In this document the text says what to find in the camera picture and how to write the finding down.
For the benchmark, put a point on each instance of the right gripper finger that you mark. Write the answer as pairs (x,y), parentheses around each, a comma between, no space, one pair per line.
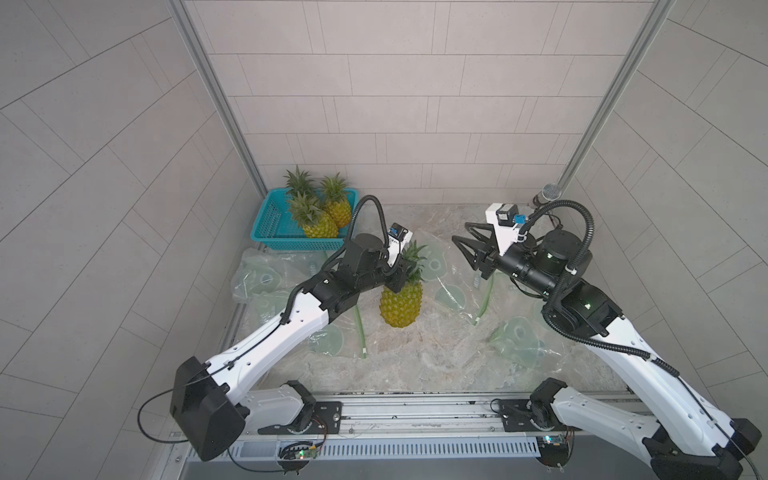
(483,232)
(479,253)

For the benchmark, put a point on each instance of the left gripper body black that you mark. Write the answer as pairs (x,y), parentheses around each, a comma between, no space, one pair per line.
(377,273)

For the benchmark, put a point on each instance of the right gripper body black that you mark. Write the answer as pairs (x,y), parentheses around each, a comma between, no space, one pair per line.
(523,266)

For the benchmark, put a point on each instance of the clear zip-top bag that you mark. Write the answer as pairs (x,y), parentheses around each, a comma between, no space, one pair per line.
(344,337)
(522,337)
(450,283)
(262,272)

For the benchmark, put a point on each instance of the pineapple yellow orange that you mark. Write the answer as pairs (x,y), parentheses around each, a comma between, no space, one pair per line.
(335,200)

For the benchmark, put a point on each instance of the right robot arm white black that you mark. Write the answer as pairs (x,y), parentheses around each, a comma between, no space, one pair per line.
(684,436)

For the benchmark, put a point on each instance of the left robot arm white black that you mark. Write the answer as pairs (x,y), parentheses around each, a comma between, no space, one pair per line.
(270,342)

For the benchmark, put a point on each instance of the teal plastic basket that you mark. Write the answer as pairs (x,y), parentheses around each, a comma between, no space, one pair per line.
(275,228)

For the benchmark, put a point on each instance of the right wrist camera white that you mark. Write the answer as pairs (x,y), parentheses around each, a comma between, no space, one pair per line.
(506,221)

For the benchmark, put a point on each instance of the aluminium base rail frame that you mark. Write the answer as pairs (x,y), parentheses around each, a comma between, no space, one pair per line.
(288,428)

